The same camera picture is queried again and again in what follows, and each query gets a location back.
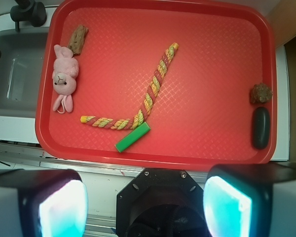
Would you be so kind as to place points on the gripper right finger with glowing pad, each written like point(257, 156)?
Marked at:
point(251, 200)

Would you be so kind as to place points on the brown wood bark piece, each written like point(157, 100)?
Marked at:
point(77, 39)

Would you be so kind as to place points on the smooth black stone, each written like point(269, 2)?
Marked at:
point(261, 128)

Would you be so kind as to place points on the rough brown rock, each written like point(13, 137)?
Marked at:
point(260, 93)

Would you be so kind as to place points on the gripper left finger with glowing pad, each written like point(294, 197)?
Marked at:
point(42, 203)

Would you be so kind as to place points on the pink plush bunny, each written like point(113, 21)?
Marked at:
point(65, 72)

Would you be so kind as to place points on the green rectangular block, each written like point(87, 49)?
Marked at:
point(132, 137)

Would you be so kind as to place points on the red plastic tray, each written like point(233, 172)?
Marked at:
point(202, 115)

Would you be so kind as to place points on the grey sink basin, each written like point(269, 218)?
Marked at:
point(20, 72)

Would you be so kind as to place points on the black faucet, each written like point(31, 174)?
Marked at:
point(28, 10)

